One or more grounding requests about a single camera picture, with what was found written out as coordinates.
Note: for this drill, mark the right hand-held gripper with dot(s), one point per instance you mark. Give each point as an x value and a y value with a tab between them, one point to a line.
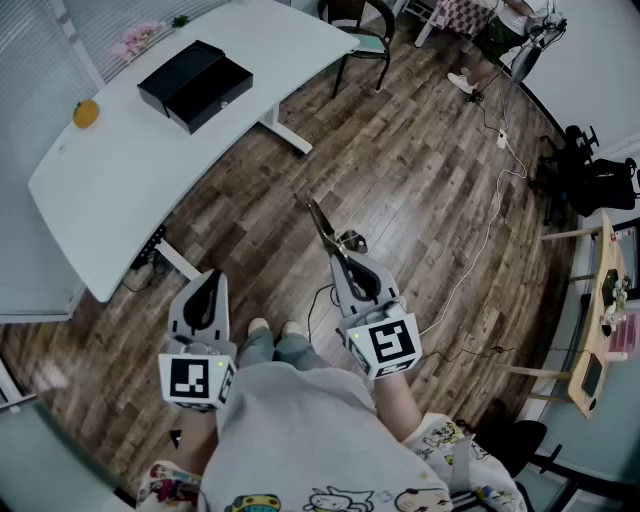
390	345

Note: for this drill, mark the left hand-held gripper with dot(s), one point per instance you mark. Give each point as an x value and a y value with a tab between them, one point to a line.
190	380

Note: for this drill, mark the black box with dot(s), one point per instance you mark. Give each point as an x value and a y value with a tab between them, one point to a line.
200	85

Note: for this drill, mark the person's right forearm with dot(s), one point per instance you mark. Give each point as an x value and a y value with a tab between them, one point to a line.
397	405

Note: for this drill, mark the person's left forearm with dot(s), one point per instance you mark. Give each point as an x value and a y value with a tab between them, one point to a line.
197	440

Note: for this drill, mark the white desk leg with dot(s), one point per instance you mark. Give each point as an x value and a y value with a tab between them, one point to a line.
285	132
177	260

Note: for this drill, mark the person's left shoe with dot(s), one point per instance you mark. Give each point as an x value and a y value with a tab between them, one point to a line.
260	327

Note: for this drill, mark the person's shoe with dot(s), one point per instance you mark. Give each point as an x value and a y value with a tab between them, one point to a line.
291	328
260	327

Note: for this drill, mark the person's right shoe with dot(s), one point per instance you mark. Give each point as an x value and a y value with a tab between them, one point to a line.
291	328

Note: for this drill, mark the black power strip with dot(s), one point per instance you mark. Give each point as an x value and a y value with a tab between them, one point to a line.
150	247

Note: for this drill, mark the person's jeans legs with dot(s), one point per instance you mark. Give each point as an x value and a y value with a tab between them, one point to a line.
290	350

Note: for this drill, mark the person's cartoon print shirt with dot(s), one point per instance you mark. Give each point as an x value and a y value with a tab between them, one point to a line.
300	430

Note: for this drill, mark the white power strip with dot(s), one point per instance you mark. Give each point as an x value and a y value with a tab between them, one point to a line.
502	138

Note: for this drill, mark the black stool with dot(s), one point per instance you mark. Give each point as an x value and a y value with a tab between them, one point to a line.
530	442

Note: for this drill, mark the black office chair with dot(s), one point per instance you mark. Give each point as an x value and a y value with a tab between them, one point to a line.
562	170
610	187

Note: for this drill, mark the orange fruit ornament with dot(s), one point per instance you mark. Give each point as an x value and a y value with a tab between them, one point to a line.
86	114

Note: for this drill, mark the dark round-backed chair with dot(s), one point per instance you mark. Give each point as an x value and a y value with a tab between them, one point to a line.
370	40

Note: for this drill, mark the black tablet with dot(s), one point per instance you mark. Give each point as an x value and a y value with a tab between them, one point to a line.
592	376

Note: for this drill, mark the wooden side table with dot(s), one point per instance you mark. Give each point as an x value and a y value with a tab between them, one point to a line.
607	250

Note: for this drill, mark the pink storage box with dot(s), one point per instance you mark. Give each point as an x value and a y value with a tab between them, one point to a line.
627	337

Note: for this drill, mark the grey stand device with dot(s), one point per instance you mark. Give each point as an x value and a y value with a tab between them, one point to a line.
527	57

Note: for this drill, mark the pink flower bouquet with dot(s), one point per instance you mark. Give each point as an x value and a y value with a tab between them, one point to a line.
137	40

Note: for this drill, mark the checkered tablecloth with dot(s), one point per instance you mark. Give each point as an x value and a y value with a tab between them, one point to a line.
457	12

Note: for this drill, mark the dark green succulent plant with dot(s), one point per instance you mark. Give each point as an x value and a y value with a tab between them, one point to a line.
180	21

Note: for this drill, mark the white window blinds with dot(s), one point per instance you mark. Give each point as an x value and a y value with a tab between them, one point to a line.
30	30

